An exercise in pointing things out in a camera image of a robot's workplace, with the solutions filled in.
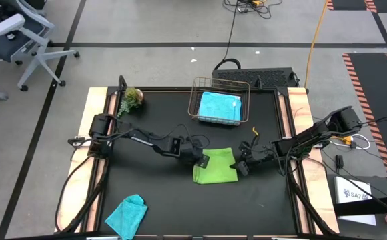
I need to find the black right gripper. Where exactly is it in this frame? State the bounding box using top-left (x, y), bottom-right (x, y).
top-left (229, 139), bottom-right (276, 177)

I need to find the green microfiber towel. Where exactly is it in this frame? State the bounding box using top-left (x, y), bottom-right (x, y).
top-left (192, 147), bottom-right (240, 185)

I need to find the light blue microfiber towel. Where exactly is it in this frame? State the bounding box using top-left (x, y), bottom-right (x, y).
top-left (196, 91), bottom-right (243, 127)

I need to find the teal microfiber towel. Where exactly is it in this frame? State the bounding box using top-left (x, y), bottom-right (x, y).
top-left (105, 193), bottom-right (149, 240)

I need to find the wooden table side board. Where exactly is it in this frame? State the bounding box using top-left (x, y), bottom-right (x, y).
top-left (53, 87), bottom-right (111, 233)
top-left (286, 87), bottom-right (341, 235)

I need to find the small potted green plant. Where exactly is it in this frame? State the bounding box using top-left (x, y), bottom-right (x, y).
top-left (115, 87), bottom-right (145, 119)

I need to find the black perforated computer case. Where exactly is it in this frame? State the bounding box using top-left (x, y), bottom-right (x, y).
top-left (211, 67), bottom-right (300, 90)

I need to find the white paper sign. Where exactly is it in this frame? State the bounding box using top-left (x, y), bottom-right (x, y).
top-left (333, 175), bottom-right (378, 227)

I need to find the black metal bar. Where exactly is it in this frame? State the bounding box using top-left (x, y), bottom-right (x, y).
top-left (332, 194), bottom-right (387, 217)

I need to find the black mat orange striped edge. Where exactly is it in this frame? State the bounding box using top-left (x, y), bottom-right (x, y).
top-left (326, 0), bottom-right (378, 11)
top-left (342, 52), bottom-right (387, 197)

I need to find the grey office chair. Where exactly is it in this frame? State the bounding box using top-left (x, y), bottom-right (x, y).
top-left (0, 0), bottom-right (81, 93)

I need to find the bronze wire basket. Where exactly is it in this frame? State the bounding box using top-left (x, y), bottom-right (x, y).
top-left (187, 76), bottom-right (251, 127)

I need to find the black cable conduit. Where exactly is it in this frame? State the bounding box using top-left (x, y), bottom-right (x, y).
top-left (55, 151), bottom-right (111, 233)
top-left (289, 166), bottom-right (336, 236)

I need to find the black cable loop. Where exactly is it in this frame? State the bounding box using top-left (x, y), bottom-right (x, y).
top-left (213, 58), bottom-right (242, 71)

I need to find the black floor cable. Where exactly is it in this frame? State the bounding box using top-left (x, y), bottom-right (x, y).
top-left (224, 0), bottom-right (240, 61)

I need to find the yellow hanging cable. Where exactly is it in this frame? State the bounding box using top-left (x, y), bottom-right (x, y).
top-left (304, 0), bottom-right (330, 88)

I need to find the tangled floor cable bundle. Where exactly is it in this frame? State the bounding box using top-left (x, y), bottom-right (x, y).
top-left (223, 0), bottom-right (284, 20)

